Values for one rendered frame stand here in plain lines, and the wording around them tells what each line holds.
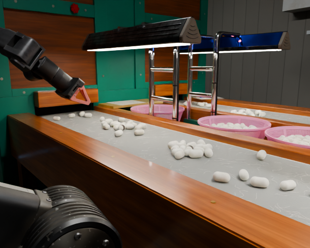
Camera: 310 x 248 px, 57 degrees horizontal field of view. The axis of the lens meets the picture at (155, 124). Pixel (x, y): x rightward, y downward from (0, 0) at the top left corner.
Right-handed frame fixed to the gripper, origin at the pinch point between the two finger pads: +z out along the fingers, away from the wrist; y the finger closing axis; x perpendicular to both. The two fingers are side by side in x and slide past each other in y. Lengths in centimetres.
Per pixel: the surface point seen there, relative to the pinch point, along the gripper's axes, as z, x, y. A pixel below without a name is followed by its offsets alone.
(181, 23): -2.6, -29.2, -26.6
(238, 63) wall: 212, -195, 138
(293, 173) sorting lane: 22, -4, -61
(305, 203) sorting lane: 12, 4, -69
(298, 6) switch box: 152, -218, 52
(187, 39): 0.1, -25.6, -29.5
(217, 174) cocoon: 8, 6, -53
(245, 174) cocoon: 11, 3, -57
